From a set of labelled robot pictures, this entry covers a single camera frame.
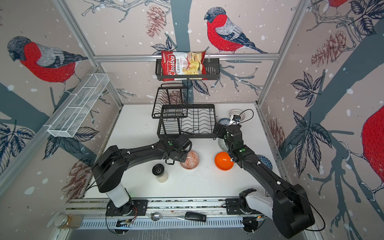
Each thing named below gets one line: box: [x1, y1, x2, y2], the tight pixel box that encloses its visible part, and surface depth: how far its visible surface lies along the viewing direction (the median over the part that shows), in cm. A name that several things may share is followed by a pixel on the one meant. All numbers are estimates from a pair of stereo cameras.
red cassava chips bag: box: [161, 50, 208, 82], surface depth 90 cm
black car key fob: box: [184, 212, 207, 222], surface depth 70 cm
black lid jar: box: [152, 163, 169, 183], surface depth 77 cm
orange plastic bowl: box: [214, 152, 235, 171], surface depth 86 cm
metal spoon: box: [150, 212, 186, 221], surface depth 72 cm
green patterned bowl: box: [217, 138, 229, 152], surface depth 97 cm
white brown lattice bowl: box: [229, 109, 246, 121], surface depth 113 cm
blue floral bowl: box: [218, 118, 231, 126], surface depth 106 cm
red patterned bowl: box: [180, 150, 200, 170], surface depth 89 cm
